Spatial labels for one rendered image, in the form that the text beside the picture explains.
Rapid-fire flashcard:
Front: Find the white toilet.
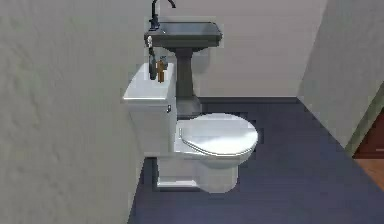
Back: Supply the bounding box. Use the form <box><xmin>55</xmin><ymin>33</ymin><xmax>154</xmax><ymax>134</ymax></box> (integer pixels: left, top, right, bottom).
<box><xmin>122</xmin><ymin>61</ymin><xmax>259</xmax><ymax>194</ymax></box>

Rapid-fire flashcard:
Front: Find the brown spray bottle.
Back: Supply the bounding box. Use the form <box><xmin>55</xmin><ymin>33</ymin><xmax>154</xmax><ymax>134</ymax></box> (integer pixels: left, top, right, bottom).
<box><xmin>156</xmin><ymin>56</ymin><xmax>167</xmax><ymax>84</ymax></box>

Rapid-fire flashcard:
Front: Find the dark brush with white tip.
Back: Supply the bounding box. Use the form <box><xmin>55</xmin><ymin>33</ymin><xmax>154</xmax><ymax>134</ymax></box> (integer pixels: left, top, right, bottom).
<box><xmin>146</xmin><ymin>35</ymin><xmax>158</xmax><ymax>81</ymax></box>

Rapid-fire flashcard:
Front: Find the black sink faucet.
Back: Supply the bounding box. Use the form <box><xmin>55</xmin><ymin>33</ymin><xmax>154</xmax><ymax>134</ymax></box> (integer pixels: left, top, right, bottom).
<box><xmin>148</xmin><ymin>0</ymin><xmax>177</xmax><ymax>30</ymax></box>

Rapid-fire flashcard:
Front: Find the dark red room door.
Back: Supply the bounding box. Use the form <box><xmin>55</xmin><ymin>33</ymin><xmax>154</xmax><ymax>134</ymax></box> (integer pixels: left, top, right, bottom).
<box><xmin>352</xmin><ymin>109</ymin><xmax>384</xmax><ymax>160</ymax></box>

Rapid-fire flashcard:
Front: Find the grey pedestal sink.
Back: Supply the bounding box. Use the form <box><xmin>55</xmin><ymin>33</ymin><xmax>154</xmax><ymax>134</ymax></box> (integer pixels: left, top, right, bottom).
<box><xmin>144</xmin><ymin>21</ymin><xmax>223</xmax><ymax>118</ymax></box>

